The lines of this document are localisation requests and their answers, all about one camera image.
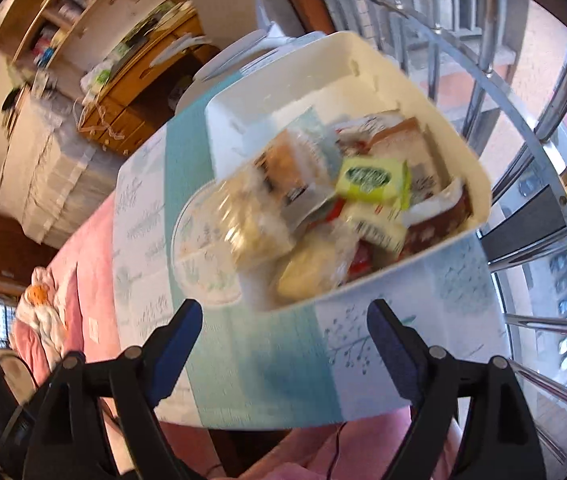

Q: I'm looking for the clear bag of noodle snack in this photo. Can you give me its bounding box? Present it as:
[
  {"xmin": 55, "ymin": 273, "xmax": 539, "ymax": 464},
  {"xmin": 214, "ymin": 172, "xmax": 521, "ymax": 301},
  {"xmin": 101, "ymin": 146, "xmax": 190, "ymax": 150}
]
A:
[{"xmin": 216, "ymin": 175, "xmax": 297, "ymax": 271}]

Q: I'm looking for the white cable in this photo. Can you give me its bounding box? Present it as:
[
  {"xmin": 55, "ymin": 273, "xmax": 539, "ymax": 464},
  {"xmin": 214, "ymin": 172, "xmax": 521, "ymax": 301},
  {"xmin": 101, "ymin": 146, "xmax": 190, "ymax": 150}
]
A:
[{"xmin": 74, "ymin": 100, "xmax": 124, "ymax": 153}]

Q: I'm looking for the lace-covered cabinet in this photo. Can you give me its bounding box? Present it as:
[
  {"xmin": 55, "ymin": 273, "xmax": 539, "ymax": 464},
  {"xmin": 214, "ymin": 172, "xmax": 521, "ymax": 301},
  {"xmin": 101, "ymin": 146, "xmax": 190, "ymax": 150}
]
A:
[{"xmin": 0, "ymin": 72, "xmax": 129, "ymax": 243}]

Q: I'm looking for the teal table mat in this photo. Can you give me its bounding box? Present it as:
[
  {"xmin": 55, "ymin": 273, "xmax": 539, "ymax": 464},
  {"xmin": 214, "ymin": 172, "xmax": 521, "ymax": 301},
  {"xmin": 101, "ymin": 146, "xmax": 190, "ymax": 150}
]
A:
[{"xmin": 161, "ymin": 67, "xmax": 344, "ymax": 428}]

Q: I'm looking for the stuffed toy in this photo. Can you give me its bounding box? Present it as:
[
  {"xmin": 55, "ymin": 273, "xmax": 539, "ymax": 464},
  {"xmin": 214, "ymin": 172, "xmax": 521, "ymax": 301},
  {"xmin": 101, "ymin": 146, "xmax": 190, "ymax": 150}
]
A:
[{"xmin": 14, "ymin": 267, "xmax": 72, "ymax": 366}]

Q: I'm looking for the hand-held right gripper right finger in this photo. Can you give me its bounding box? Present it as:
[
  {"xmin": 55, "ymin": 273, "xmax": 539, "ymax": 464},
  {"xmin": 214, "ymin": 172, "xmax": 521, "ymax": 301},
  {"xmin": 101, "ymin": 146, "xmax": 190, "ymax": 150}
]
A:
[{"xmin": 367, "ymin": 299, "xmax": 548, "ymax": 480}]

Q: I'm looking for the red and white snack packet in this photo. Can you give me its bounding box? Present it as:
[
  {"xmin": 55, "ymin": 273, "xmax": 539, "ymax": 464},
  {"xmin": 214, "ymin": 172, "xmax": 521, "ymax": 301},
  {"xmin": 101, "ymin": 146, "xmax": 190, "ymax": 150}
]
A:
[{"xmin": 343, "ymin": 200, "xmax": 409, "ymax": 256}]

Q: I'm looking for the clear bag of crackers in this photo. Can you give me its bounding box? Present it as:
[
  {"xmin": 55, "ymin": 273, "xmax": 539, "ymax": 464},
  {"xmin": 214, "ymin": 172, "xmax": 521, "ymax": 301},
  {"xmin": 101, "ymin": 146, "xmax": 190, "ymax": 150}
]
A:
[{"xmin": 276, "ymin": 230, "xmax": 359, "ymax": 301}]

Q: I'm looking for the white plastic bag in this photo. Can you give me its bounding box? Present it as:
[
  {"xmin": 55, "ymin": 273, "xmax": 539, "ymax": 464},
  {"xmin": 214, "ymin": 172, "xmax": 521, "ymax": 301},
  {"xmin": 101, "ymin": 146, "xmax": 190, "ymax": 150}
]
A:
[{"xmin": 81, "ymin": 57, "xmax": 114, "ymax": 93}]

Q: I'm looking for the green snack packet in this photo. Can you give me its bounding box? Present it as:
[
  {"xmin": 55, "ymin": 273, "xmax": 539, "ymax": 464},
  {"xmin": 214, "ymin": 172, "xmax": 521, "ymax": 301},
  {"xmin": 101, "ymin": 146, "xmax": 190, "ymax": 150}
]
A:
[{"xmin": 334, "ymin": 156, "xmax": 411, "ymax": 209}]

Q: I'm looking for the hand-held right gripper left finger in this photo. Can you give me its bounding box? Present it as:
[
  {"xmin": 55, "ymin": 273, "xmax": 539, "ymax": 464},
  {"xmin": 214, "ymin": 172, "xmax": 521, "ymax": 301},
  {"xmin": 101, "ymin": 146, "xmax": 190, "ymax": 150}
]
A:
[{"xmin": 22, "ymin": 299, "xmax": 203, "ymax": 480}]

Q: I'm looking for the wooden bookshelf hutch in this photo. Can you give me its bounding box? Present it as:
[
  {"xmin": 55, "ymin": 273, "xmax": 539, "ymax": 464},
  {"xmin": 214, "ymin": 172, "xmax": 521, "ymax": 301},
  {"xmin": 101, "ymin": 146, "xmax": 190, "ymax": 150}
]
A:
[{"xmin": 0, "ymin": 0, "xmax": 189, "ymax": 71}]

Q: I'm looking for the brown chocolate snack packet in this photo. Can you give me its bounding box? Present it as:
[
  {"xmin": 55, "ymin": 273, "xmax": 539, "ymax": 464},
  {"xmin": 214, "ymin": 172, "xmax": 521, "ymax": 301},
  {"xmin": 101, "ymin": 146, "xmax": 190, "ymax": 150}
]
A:
[{"xmin": 401, "ymin": 180, "xmax": 474, "ymax": 256}]

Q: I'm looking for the white plastic bin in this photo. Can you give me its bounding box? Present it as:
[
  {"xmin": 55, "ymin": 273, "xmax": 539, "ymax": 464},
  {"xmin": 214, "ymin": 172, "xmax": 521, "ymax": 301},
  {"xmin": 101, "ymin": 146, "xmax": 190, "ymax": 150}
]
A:
[{"xmin": 204, "ymin": 30, "xmax": 493, "ymax": 312}]

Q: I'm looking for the thin black cable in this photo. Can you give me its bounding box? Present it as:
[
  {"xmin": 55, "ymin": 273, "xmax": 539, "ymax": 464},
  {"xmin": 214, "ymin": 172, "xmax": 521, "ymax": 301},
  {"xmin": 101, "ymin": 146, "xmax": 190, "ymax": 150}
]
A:
[{"xmin": 328, "ymin": 422, "xmax": 349, "ymax": 480}]

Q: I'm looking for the brown paper snack packet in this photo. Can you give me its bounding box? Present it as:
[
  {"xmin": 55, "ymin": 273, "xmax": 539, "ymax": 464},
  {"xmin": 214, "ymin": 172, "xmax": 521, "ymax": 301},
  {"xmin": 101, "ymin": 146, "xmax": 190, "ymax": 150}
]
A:
[{"xmin": 368, "ymin": 117, "xmax": 437, "ymax": 161}]

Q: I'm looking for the metal window grille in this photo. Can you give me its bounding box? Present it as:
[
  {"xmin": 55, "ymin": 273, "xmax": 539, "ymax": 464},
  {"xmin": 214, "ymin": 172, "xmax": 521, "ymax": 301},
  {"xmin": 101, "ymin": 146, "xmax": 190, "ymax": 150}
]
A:
[{"xmin": 308, "ymin": 0, "xmax": 567, "ymax": 471}]

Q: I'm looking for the grey office chair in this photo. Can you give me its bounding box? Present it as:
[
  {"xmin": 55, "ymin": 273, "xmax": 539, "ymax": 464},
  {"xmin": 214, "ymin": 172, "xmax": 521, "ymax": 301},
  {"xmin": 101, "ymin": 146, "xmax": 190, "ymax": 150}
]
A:
[{"xmin": 151, "ymin": 0, "xmax": 329, "ymax": 111}]

